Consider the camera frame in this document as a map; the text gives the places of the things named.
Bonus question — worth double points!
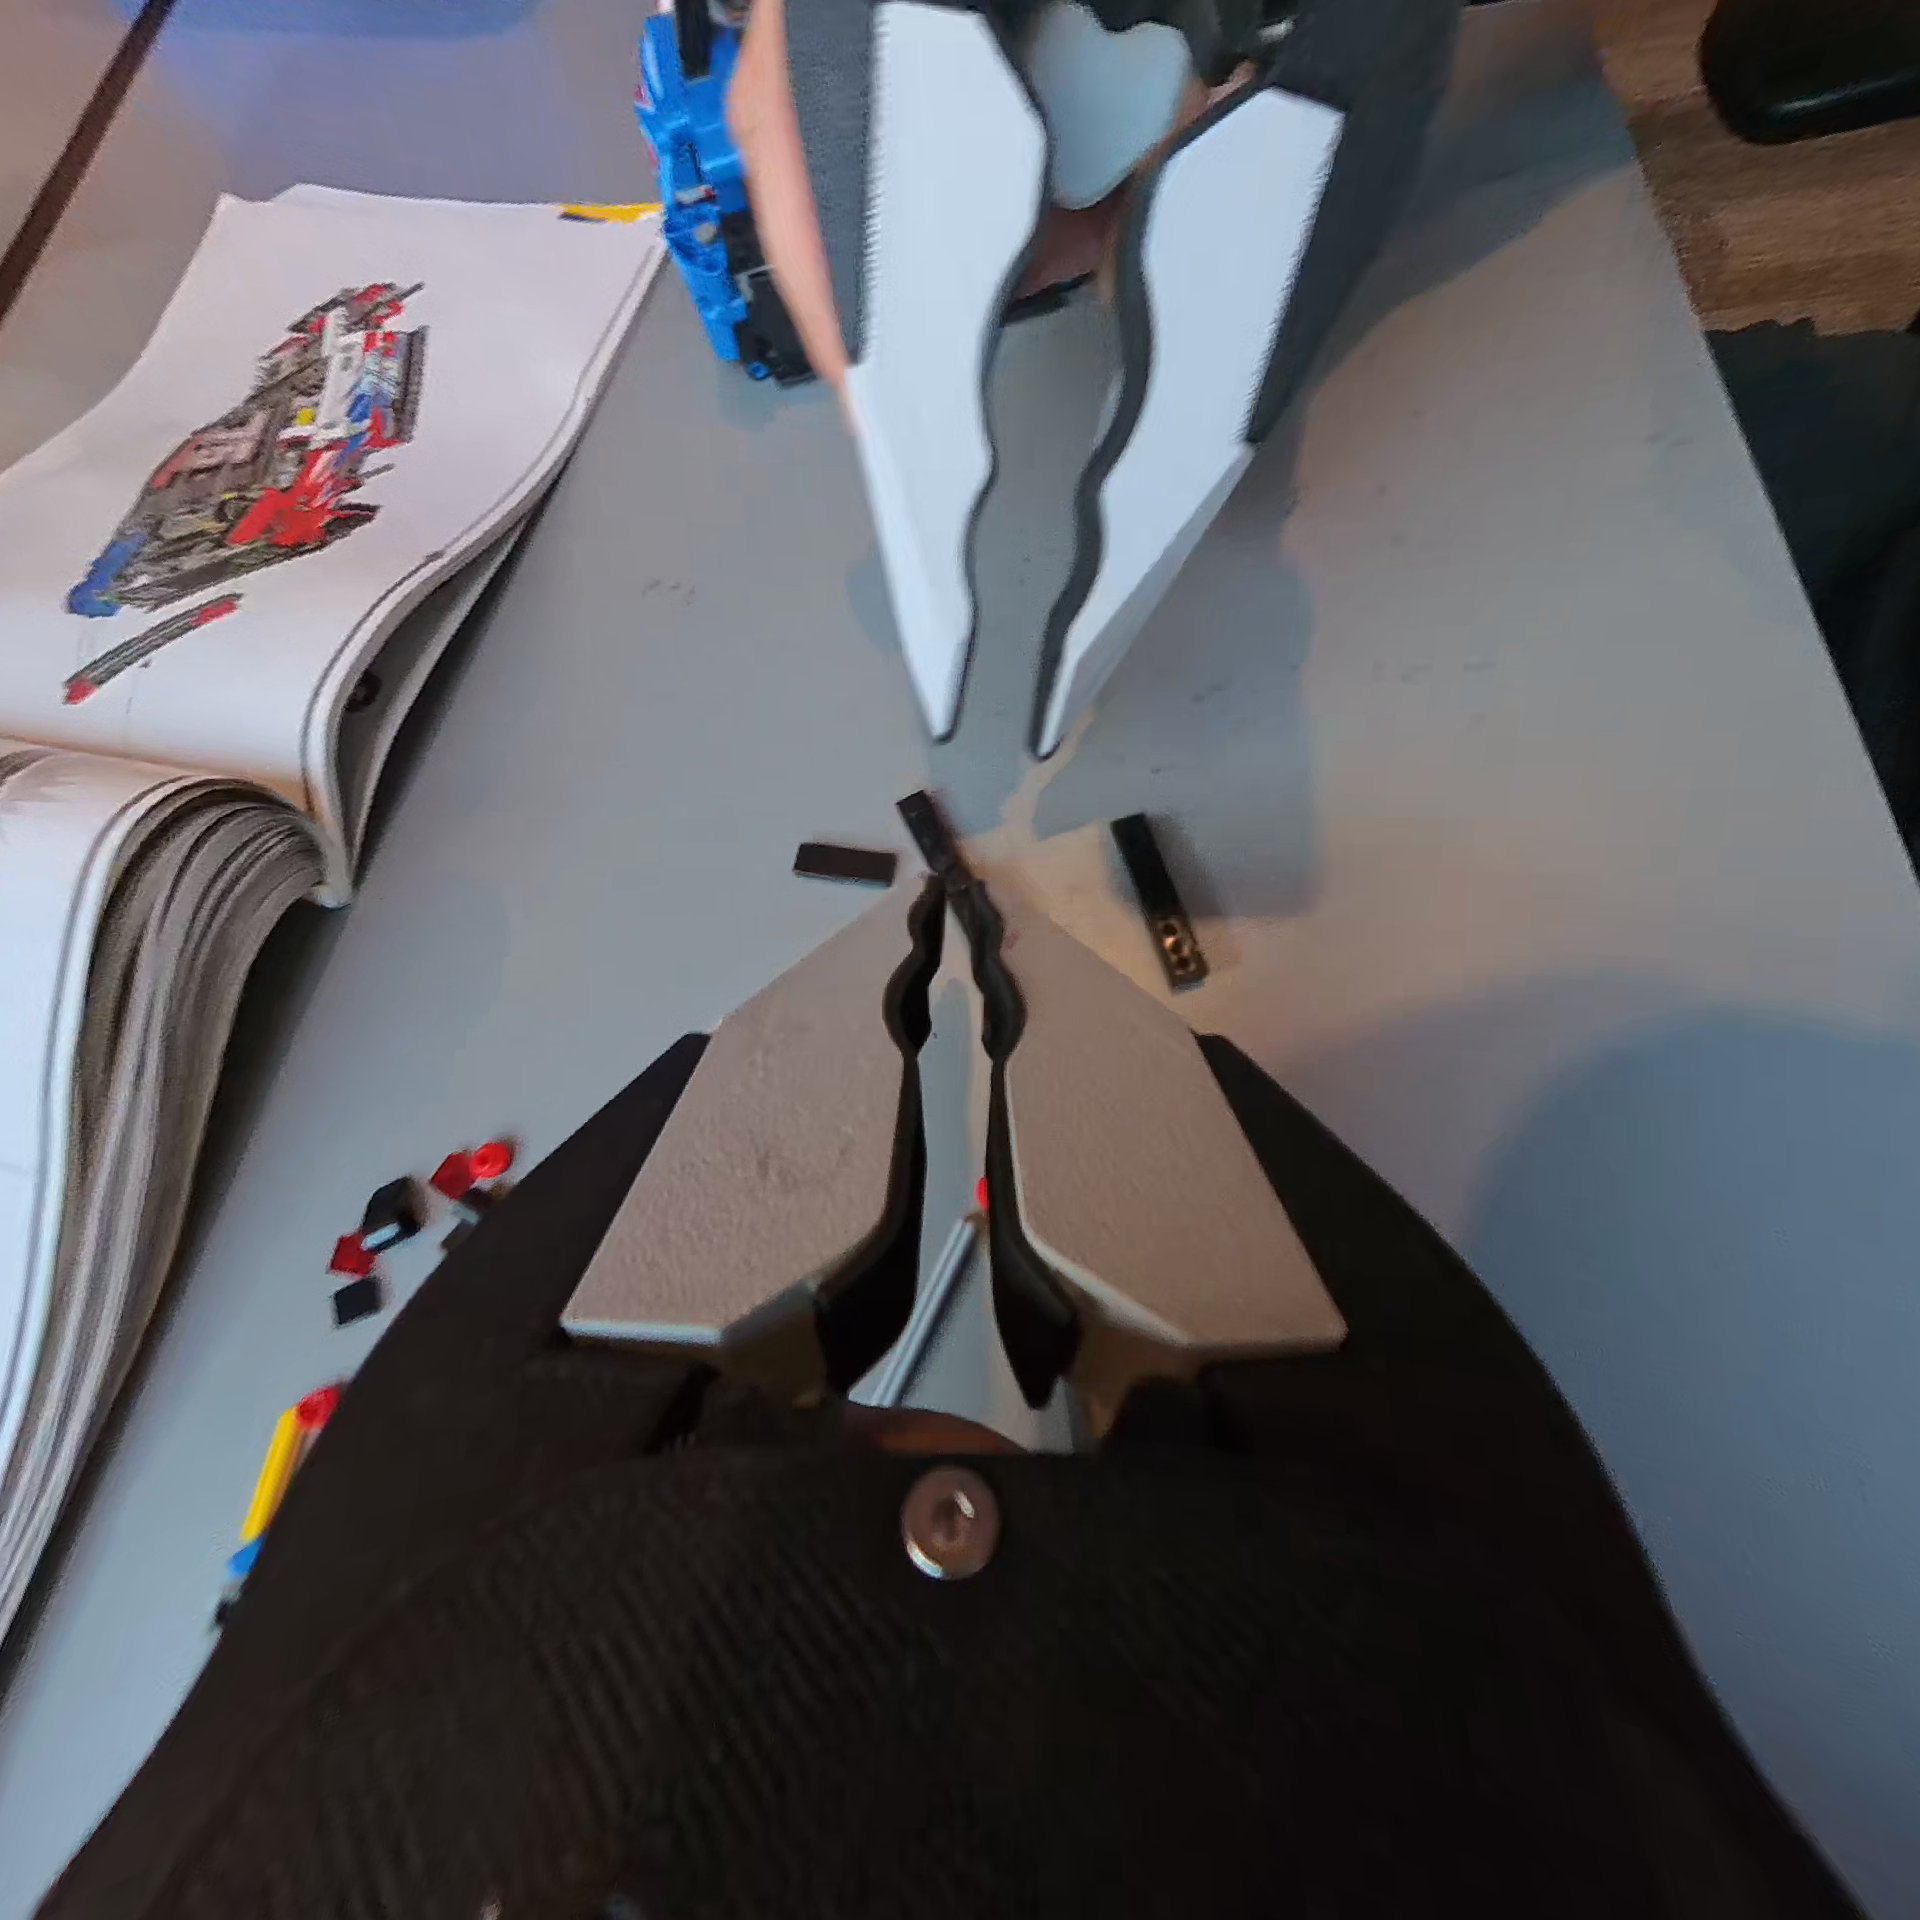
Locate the toy brick car model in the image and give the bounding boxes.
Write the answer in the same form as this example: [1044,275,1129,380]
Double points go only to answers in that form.
[634,0,827,385]

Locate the pile of small brick pieces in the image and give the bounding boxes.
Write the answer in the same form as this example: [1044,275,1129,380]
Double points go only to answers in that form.
[217,1133,523,1627]

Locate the open instruction booklet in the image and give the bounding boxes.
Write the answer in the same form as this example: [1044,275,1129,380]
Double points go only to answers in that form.
[0,182,672,1639]

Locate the person's dark clothing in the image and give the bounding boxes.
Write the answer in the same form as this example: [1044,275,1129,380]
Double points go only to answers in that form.
[1708,310,1920,890]

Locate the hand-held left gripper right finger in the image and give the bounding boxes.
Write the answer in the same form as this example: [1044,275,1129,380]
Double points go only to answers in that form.
[959,880,1348,1445]

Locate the person's right hand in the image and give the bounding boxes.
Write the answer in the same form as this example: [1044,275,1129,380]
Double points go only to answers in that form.
[724,0,862,380]

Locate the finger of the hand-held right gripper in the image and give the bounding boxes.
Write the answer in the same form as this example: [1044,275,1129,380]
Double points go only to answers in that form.
[1030,76,1348,756]
[846,0,1050,749]

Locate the grey axle rod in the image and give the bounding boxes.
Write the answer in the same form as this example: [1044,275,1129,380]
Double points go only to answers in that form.
[877,1209,984,1403]

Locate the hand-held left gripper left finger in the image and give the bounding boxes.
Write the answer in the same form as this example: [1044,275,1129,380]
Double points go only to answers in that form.
[556,871,948,1403]

